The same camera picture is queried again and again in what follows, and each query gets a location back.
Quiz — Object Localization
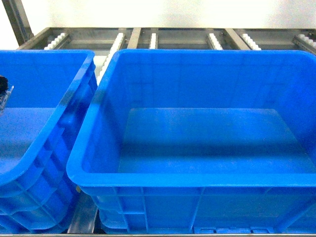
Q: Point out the left blue plastic crate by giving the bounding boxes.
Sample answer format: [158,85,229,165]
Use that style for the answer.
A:
[0,50,97,234]

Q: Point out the metal roller conveyor rack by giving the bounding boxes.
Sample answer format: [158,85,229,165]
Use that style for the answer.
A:
[1,0,316,237]

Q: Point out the red mushroom push button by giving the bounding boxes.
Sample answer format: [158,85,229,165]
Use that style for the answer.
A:
[0,75,14,115]

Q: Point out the large blue plastic crate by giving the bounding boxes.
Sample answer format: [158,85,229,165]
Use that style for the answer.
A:
[67,49,316,234]

